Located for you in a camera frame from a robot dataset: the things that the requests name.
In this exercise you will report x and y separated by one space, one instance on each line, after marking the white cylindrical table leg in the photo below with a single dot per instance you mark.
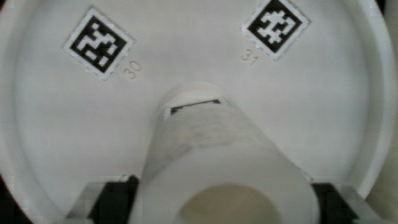
219 179

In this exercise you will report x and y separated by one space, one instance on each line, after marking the white round table top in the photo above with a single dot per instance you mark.
96 54

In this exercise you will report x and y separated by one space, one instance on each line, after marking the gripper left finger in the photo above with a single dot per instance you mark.
105 202

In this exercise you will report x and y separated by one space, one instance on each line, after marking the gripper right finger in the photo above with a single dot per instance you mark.
343 207

